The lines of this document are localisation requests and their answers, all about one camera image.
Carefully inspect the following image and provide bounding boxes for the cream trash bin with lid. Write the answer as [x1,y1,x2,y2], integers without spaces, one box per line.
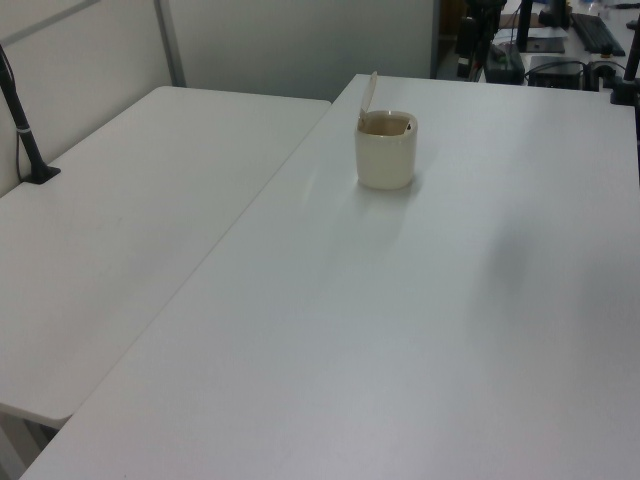
[355,70,419,190]

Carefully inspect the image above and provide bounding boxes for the white side table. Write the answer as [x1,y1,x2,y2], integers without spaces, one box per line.
[0,85,334,430]

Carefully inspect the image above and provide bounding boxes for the black upright device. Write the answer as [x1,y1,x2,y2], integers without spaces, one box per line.
[455,16,476,80]

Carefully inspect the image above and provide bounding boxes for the green and black device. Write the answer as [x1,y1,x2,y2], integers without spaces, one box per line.
[483,42,525,85]

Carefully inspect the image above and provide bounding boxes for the black electronics box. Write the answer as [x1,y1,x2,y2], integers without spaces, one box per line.
[528,55,587,89]

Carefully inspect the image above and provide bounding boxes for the black monitor stand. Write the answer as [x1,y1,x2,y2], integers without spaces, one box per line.
[514,0,567,54]

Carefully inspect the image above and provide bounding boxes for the small black device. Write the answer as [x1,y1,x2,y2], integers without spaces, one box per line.
[587,59,616,94]

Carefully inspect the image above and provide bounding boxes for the black keyboard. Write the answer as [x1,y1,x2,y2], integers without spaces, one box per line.
[569,12,627,57]

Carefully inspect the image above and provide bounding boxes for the grey metal partition post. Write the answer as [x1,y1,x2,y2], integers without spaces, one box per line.
[153,0,187,89]

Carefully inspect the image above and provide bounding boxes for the black camera stand pole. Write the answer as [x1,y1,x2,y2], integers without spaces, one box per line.
[0,43,62,184]

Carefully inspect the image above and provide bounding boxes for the black camera stand clamp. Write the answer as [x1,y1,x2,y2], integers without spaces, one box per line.
[608,29,640,106]

